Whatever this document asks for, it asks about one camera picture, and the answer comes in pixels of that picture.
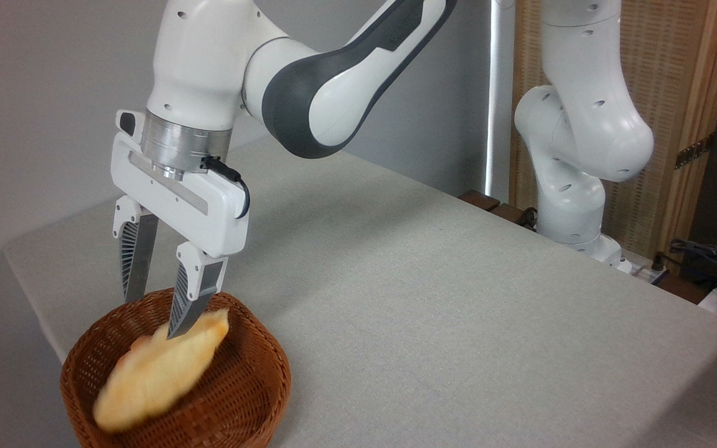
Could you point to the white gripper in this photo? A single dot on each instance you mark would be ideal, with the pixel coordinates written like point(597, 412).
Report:
point(209, 211)

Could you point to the long braided bread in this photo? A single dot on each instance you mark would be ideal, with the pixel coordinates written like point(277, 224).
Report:
point(147, 379)

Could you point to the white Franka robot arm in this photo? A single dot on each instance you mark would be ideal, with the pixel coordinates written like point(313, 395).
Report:
point(582, 137)

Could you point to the small round orange bread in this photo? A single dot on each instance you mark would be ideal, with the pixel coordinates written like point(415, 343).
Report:
point(140, 342)

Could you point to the brown wicker basket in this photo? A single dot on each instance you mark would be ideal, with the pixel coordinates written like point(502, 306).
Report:
point(240, 386)

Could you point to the dark wooden block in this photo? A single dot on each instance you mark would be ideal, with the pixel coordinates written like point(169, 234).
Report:
point(508, 213)
point(478, 200)

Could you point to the white power strip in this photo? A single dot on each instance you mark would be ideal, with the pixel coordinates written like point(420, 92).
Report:
point(642, 269)

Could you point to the dark metal screen hinge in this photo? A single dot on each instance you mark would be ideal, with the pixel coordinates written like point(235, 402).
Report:
point(694, 151)

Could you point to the bamboo folding screen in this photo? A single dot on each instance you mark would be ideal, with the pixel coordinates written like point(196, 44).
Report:
point(676, 74)

